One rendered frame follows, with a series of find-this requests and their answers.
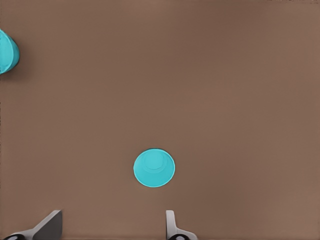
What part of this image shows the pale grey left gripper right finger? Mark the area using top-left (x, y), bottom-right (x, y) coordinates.
top-left (165, 209), bottom-right (198, 240)

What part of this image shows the blue bowl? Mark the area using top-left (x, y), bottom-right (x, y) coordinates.
top-left (0, 28), bottom-right (20, 75)
top-left (133, 147), bottom-right (176, 188)

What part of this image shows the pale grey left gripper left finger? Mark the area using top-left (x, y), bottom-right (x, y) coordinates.
top-left (1, 209), bottom-right (63, 240)

